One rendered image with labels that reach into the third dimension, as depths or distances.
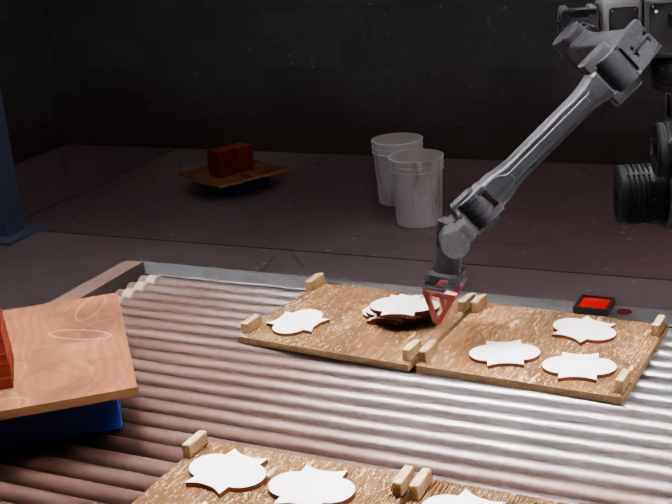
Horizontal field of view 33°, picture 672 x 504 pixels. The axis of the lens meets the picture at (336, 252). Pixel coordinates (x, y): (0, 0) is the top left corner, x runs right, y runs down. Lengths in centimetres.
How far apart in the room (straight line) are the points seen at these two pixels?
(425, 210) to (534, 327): 367
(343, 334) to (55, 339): 59
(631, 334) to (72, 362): 110
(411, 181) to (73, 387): 409
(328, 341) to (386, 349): 13
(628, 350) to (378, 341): 50
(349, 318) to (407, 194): 356
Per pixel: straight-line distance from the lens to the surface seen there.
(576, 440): 198
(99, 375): 208
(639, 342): 231
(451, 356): 225
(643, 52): 231
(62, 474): 206
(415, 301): 242
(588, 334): 232
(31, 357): 221
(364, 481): 184
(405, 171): 594
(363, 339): 235
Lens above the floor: 188
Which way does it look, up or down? 19 degrees down
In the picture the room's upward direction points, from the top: 5 degrees counter-clockwise
